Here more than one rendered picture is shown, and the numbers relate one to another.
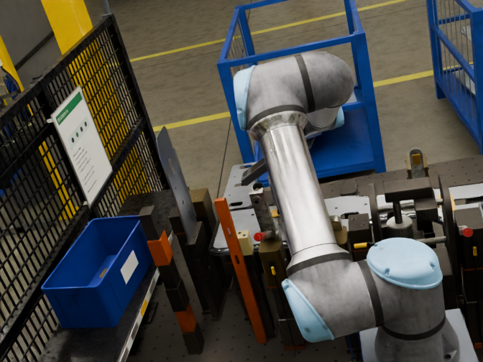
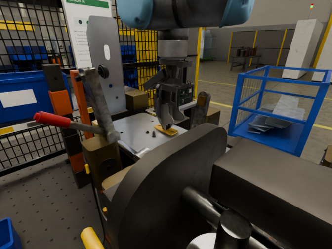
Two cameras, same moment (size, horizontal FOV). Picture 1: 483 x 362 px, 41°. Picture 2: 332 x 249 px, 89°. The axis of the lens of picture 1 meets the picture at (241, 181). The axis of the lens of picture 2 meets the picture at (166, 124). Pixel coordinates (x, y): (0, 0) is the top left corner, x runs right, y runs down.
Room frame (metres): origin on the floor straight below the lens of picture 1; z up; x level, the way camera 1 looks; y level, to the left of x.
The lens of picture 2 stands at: (1.19, -0.34, 1.26)
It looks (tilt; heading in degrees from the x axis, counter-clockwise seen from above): 25 degrees down; 30
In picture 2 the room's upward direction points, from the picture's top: straight up
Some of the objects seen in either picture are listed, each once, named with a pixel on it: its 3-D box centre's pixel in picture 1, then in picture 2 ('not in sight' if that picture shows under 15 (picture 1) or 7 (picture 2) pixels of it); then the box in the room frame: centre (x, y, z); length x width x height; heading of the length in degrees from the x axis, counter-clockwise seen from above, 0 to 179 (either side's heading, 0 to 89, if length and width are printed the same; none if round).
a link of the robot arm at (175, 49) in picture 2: not in sight; (173, 50); (1.61, -0.11, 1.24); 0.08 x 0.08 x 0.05
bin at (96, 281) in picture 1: (103, 269); (19, 94); (1.43, 0.41, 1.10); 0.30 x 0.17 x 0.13; 159
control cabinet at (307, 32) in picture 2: not in sight; (304, 45); (10.41, -1.35, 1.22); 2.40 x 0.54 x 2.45; 166
